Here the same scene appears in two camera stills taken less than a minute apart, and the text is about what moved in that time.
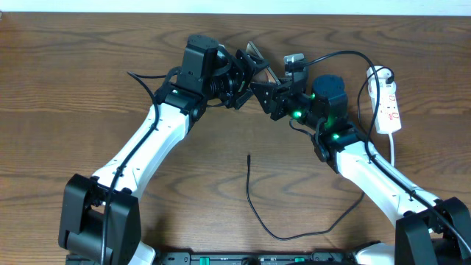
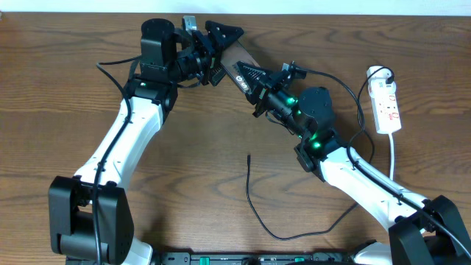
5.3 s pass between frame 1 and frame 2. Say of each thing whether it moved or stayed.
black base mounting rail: stayed
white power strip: stayed
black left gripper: moved
